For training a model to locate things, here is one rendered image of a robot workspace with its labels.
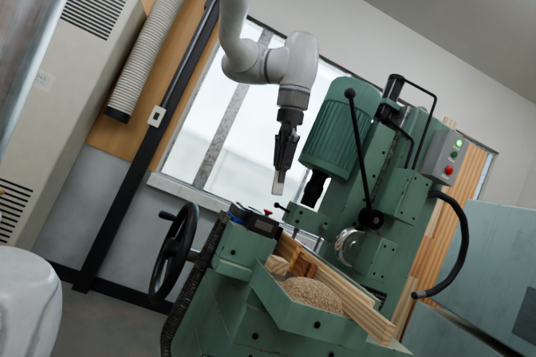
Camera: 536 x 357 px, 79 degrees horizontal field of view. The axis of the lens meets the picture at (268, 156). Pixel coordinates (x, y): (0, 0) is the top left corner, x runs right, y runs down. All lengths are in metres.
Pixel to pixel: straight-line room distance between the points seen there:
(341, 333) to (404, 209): 0.43
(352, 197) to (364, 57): 1.80
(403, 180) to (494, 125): 2.40
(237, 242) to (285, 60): 0.49
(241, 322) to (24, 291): 0.53
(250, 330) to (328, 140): 0.56
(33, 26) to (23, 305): 0.36
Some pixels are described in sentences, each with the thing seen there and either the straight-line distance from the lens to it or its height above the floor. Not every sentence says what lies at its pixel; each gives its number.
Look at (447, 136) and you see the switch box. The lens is 1.17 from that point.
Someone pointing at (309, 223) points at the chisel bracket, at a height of 1.03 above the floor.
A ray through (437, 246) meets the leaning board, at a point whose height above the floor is 1.18.
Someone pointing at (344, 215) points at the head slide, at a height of 1.10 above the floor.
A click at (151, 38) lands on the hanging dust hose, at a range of 2.26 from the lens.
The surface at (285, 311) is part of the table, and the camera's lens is 0.70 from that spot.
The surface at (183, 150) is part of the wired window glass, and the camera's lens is 2.38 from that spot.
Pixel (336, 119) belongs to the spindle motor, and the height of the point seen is 1.36.
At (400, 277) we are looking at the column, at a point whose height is 0.98.
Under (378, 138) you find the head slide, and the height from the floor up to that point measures 1.37.
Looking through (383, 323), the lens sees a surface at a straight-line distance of 0.72.
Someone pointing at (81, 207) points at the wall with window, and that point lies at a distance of 2.44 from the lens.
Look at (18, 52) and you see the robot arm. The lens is 0.57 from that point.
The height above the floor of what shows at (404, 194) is 1.22.
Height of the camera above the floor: 1.08
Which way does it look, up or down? 5 degrees up
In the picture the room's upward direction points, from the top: 24 degrees clockwise
